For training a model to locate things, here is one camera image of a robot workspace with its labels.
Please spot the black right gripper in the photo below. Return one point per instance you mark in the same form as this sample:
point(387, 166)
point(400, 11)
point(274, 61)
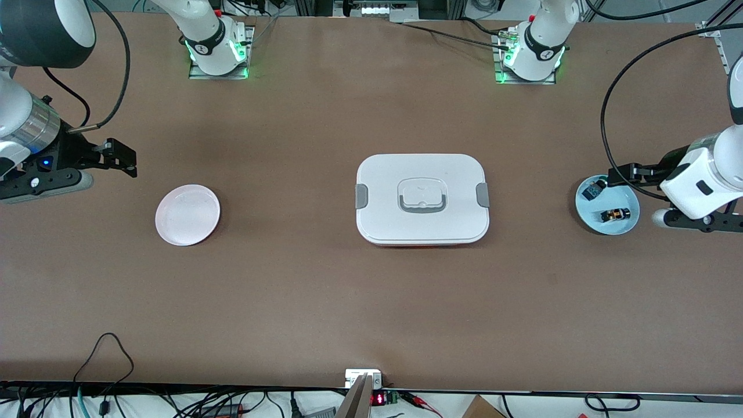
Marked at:
point(68, 152)

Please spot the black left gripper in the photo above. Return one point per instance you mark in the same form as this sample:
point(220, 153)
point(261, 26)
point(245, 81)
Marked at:
point(669, 163)

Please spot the orange and black switch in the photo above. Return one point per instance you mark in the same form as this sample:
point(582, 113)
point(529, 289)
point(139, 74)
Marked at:
point(615, 215)

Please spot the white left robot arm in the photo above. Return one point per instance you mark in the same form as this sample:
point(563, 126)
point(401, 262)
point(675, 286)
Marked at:
point(702, 174)

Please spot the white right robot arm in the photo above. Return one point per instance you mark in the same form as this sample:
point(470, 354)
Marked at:
point(203, 29)

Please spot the white lunch box grey clips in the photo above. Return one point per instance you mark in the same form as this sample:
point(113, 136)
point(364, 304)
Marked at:
point(424, 223)

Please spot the brown cardboard box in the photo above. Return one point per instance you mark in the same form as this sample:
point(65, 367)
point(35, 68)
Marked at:
point(482, 409)

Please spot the light blue round plate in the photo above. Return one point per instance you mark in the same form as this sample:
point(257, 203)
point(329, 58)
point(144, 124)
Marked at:
point(627, 200)

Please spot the pink round plate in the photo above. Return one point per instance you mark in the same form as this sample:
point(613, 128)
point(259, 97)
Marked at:
point(187, 215)

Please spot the white power strip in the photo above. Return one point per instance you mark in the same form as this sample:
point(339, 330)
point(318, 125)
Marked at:
point(383, 8)

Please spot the red digit display module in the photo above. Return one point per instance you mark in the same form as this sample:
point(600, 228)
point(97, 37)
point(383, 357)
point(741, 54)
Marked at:
point(378, 399)

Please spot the blue and black switch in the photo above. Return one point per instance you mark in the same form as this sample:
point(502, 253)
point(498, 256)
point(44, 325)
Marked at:
point(593, 190)

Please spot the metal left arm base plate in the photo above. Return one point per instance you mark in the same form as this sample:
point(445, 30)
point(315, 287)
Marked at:
point(522, 82)

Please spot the aluminium frame profile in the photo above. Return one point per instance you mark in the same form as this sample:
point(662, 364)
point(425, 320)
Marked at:
point(709, 30)

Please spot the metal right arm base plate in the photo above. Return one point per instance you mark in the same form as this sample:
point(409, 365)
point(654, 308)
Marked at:
point(246, 69)

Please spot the white metal mounting bracket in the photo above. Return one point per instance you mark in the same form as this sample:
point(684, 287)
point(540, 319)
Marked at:
point(351, 377)

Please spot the aluminium camera post profile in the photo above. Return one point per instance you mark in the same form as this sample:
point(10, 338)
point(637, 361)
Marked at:
point(357, 400)

